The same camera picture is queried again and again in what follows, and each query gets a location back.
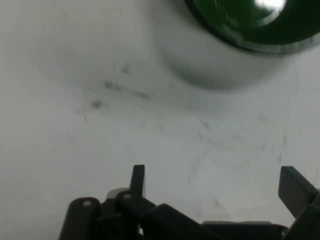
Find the green enamel bowl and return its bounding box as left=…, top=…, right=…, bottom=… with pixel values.
left=183, top=0, right=320, bottom=54

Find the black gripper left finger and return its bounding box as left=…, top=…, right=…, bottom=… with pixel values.
left=59, top=164, right=208, bottom=240

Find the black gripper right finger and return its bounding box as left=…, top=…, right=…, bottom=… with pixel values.
left=277, top=165, right=320, bottom=240

